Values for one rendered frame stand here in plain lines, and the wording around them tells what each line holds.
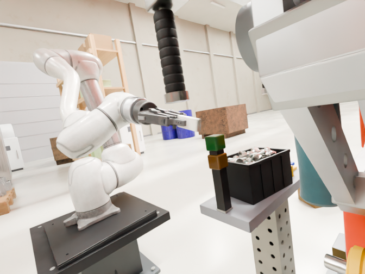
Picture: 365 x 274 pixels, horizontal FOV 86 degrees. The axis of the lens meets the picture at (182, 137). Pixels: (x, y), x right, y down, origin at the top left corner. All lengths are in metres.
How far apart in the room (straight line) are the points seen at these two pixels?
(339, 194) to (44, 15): 9.93
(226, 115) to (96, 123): 4.39
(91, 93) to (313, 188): 1.03
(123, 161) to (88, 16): 9.67
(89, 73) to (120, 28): 9.75
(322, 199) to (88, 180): 0.82
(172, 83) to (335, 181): 0.25
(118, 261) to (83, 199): 0.32
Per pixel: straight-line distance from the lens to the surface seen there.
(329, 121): 0.19
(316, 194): 0.53
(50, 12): 10.07
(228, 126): 4.92
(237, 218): 0.55
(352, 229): 0.39
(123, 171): 1.03
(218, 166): 0.52
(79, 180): 0.95
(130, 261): 1.10
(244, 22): 0.40
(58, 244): 0.96
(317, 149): 0.19
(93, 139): 0.65
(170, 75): 0.33
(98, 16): 10.68
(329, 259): 0.34
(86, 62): 1.20
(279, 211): 0.76
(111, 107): 0.68
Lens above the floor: 0.72
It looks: 6 degrees down
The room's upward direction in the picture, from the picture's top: 9 degrees counter-clockwise
